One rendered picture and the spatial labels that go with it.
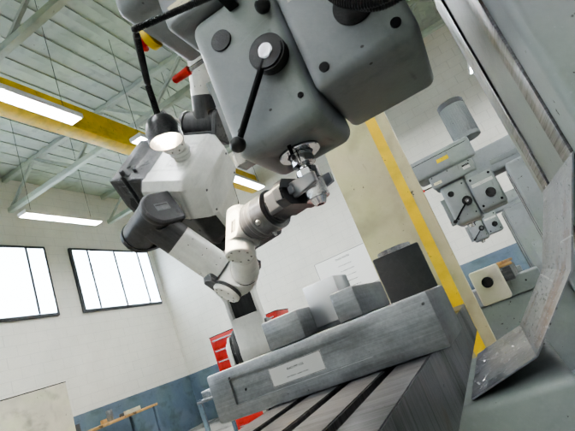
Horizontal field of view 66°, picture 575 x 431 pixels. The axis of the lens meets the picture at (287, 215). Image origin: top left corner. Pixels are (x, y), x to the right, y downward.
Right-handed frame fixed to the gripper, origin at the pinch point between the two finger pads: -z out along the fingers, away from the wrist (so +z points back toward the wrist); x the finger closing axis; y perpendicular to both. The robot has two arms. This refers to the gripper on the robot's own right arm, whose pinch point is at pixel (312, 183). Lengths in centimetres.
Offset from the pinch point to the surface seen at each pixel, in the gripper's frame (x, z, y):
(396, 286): 30.7, 9.2, 23.0
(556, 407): -9, -26, 44
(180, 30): -12.8, 7.1, -39.1
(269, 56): -10.6, -8.9, -20.3
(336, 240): 776, 520, -145
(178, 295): 630, 958, -189
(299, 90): -7.2, -9.9, -13.1
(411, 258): 33.6, 3.9, 18.2
